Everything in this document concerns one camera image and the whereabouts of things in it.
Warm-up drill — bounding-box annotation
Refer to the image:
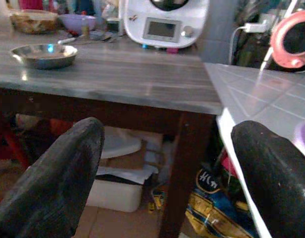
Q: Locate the white round lid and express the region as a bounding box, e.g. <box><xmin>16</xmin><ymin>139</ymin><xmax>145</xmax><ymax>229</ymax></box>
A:
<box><xmin>101</xmin><ymin>125</ymin><xmax>142</xmax><ymax>160</ymax></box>

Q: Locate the white kitchen food processor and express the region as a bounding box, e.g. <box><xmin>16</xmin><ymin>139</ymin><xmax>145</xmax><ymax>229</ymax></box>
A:
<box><xmin>123</xmin><ymin>0</ymin><xmax>210</xmax><ymax>49</ymax></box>

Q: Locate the glass bowl with food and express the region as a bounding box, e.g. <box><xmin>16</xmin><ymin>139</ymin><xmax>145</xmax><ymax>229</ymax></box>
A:
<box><xmin>9</xmin><ymin>9</ymin><xmax>59</xmax><ymax>35</ymax></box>

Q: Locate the white plastic box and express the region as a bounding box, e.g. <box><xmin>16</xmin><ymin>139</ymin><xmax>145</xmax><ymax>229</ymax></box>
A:
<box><xmin>86</xmin><ymin>178</ymin><xmax>144</xmax><ymax>213</ymax></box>

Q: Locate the small yellow bottle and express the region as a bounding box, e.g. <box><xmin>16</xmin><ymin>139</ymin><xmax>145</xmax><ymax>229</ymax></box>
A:
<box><xmin>81</xmin><ymin>24</ymin><xmax>91</xmax><ymax>40</ymax></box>

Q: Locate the dark wooden grey-top table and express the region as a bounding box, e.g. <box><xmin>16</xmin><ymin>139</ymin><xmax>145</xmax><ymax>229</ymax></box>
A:
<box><xmin>0</xmin><ymin>23</ymin><xmax>224</xmax><ymax>238</ymax></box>

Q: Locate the purple plastic bowl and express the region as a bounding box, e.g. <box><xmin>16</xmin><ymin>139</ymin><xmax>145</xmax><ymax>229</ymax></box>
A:
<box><xmin>294</xmin><ymin>119</ymin><xmax>305</xmax><ymax>162</ymax></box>
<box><xmin>58</xmin><ymin>13</ymin><xmax>97</xmax><ymax>36</ymax></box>

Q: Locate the white wall charger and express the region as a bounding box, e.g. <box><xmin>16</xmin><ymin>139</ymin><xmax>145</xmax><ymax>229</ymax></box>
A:
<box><xmin>244</xmin><ymin>20</ymin><xmax>267</xmax><ymax>34</ymax></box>

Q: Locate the red plastic chair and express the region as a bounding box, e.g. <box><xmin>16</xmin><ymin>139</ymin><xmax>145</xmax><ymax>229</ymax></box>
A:
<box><xmin>0</xmin><ymin>119</ymin><xmax>30</xmax><ymax>172</ymax></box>

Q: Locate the yellow blue printed bag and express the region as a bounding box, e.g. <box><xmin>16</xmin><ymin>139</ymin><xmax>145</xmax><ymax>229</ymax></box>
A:
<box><xmin>185</xmin><ymin>168</ymin><xmax>258</xmax><ymax>238</ymax></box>

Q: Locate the white tiled table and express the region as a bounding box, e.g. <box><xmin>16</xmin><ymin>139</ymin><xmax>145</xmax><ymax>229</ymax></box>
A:
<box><xmin>203</xmin><ymin>62</ymin><xmax>305</xmax><ymax>238</ymax></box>

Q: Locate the white charger cable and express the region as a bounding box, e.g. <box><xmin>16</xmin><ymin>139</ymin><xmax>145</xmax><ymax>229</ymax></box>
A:
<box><xmin>228</xmin><ymin>25</ymin><xmax>247</xmax><ymax>65</ymax></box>

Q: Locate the shallow metal plate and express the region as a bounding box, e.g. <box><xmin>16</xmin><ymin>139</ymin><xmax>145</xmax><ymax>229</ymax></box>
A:
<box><xmin>9</xmin><ymin>44</ymin><xmax>79</xmax><ymax>70</ymax></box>

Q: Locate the metal spoon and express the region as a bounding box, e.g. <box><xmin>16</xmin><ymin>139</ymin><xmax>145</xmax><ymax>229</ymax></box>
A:
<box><xmin>57</xmin><ymin>34</ymin><xmax>113</xmax><ymax>45</ymax></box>

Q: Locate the brown cardboard sheet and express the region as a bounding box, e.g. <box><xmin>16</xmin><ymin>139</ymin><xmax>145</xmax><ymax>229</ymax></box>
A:
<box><xmin>78</xmin><ymin>140</ymin><xmax>163</xmax><ymax>238</ymax></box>

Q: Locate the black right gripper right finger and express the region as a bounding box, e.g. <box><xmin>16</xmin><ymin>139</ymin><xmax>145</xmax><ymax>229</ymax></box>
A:
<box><xmin>231</xmin><ymin>120</ymin><xmax>305</xmax><ymax>238</ymax></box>

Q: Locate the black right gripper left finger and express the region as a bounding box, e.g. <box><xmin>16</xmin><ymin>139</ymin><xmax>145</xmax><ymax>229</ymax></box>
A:
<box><xmin>0</xmin><ymin>117</ymin><xmax>105</xmax><ymax>238</ymax></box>

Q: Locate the pink round appliance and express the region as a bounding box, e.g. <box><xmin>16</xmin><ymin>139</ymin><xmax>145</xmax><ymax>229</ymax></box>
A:
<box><xmin>269</xmin><ymin>10</ymin><xmax>305</xmax><ymax>70</ymax></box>

